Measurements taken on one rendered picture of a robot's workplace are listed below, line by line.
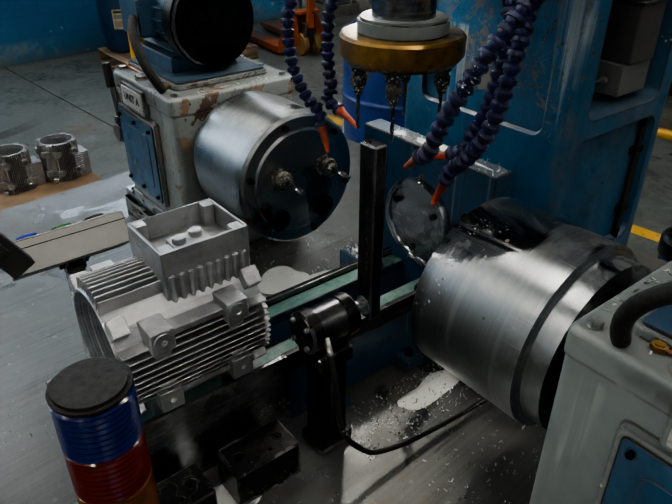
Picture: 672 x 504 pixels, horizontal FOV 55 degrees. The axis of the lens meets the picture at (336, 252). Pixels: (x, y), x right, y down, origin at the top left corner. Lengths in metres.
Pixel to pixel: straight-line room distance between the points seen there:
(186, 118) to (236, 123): 0.14
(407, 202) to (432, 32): 0.32
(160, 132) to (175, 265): 0.60
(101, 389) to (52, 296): 0.92
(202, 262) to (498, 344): 0.37
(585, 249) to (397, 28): 0.37
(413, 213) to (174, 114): 0.49
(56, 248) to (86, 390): 0.54
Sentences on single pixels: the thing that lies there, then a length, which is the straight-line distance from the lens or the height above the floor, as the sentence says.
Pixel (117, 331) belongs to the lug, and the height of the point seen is 1.08.
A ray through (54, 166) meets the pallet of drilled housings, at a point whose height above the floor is 0.23.
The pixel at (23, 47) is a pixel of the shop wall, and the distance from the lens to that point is 6.65.
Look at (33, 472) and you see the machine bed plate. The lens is 1.05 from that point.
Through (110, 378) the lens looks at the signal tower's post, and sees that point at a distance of 0.50.
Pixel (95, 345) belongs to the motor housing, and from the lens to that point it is 0.95.
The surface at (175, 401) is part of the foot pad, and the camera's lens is 0.84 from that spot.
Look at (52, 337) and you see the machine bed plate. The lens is 1.29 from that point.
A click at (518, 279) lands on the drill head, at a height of 1.14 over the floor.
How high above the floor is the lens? 1.54
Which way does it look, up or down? 31 degrees down
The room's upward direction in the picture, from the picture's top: straight up
